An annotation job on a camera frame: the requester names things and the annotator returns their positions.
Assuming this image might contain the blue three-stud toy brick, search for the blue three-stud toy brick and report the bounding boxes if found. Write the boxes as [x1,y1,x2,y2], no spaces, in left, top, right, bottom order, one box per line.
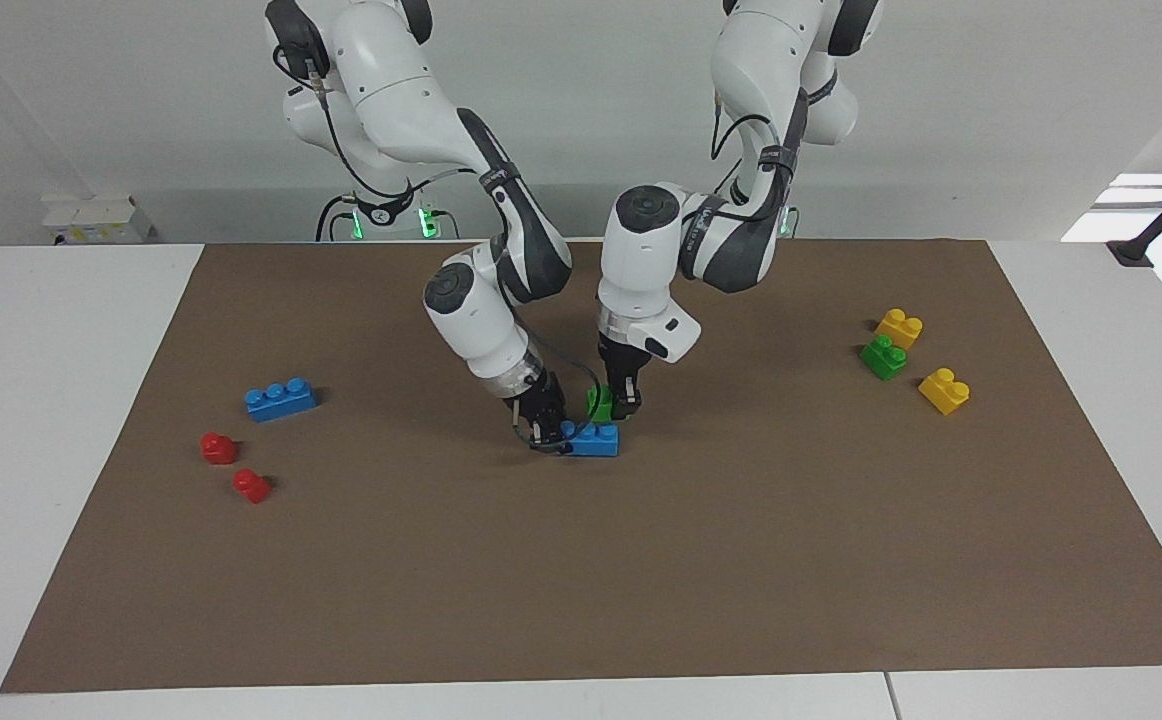
[559,420,620,458]
[245,378,318,423]

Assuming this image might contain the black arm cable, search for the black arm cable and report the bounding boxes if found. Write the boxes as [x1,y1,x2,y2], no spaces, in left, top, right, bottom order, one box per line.
[274,40,604,456]
[709,90,802,216]

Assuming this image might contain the white box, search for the white box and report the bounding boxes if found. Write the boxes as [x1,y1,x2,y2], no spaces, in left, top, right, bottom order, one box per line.
[41,195,154,244]

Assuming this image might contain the yellow two-stud toy brick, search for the yellow two-stud toy brick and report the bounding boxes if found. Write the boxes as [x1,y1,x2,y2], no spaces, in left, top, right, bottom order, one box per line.
[874,309,924,350]
[918,368,971,417]

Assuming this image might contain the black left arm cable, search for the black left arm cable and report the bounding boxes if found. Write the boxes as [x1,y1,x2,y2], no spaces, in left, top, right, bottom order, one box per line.
[709,90,802,216]

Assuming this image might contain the brown paper table mat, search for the brown paper table mat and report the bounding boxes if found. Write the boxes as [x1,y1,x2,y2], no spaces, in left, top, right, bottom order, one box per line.
[0,237,1162,694]

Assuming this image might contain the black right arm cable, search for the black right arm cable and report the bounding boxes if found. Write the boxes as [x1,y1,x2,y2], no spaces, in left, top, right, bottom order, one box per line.
[274,40,604,456]

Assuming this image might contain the black right base cable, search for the black right base cable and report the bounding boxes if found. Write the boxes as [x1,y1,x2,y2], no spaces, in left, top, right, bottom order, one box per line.
[316,193,362,242]

